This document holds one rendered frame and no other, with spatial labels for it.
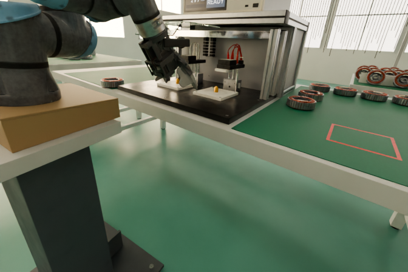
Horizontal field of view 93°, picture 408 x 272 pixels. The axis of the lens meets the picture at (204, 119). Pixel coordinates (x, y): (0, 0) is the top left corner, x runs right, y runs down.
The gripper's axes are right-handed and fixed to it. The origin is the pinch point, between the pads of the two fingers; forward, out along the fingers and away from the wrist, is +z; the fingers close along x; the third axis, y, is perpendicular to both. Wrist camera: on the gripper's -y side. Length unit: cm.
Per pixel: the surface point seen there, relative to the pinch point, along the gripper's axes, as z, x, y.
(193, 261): 72, 10, 44
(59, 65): 14, -157, -5
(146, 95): 6.4, -20.7, 4.0
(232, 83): 19.7, 2.2, -27.6
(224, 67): 9.0, 1.2, -24.9
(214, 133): 8.1, 17.7, 9.6
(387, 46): 304, 103, -588
